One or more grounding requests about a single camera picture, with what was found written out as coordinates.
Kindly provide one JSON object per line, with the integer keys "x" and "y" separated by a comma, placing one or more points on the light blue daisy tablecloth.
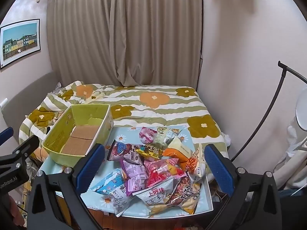
{"x": 127, "y": 131}

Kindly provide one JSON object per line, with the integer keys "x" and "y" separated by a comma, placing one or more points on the white orange-sticks snack packet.
{"x": 197, "y": 165}

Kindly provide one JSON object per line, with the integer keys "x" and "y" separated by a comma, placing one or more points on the blue white snack packet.
{"x": 109, "y": 183}

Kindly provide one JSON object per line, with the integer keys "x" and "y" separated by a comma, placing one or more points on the white clothing heap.
{"x": 295, "y": 153}

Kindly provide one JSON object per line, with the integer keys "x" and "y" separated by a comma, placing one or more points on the yellow brown snack packet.
{"x": 147, "y": 152}

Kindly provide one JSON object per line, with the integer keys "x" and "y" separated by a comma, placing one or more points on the white round lamp head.
{"x": 302, "y": 110}

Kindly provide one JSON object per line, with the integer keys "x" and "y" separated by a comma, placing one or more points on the framed wall poster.
{"x": 20, "y": 42}

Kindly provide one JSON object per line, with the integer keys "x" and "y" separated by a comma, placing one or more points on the lilac barcode snack packet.
{"x": 133, "y": 178}

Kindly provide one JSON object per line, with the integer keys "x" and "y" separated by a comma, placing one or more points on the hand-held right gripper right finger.
{"x": 218, "y": 170}

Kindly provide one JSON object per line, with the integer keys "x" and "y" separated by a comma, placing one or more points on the pale green snack packet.
{"x": 168, "y": 134}

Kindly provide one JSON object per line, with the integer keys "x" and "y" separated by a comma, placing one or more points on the green cardboard box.
{"x": 79, "y": 136}

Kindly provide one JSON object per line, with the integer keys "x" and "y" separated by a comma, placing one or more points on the light pink snack packet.
{"x": 147, "y": 134}

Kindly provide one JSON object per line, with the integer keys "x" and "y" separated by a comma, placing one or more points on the black curved lamp pole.
{"x": 271, "y": 105}

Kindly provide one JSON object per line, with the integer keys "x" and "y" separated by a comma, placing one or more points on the purple cartoon snack packet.
{"x": 122, "y": 152}

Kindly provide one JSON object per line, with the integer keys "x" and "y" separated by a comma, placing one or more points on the floral striped blanket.
{"x": 153, "y": 110}

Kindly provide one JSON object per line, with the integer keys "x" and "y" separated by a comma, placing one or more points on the grey headboard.
{"x": 24, "y": 93}

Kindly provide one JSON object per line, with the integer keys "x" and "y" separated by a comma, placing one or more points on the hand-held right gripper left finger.
{"x": 93, "y": 165}

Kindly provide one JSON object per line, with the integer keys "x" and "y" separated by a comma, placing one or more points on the red pink snack packet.
{"x": 158, "y": 173}

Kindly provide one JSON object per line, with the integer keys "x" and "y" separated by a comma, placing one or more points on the beige curtain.
{"x": 124, "y": 33}

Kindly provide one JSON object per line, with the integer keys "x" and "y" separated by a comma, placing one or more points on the dark brown snack packet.
{"x": 184, "y": 194}

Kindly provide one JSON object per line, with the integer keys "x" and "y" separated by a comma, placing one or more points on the white wall socket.
{"x": 3, "y": 103}

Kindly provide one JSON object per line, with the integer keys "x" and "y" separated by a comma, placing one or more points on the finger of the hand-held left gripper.
{"x": 6, "y": 135}
{"x": 26, "y": 147}

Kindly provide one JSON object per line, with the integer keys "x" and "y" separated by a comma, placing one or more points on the orange and cream snack packet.
{"x": 178, "y": 152}

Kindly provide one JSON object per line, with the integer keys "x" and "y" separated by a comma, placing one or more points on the white corn snack packet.
{"x": 153, "y": 195}

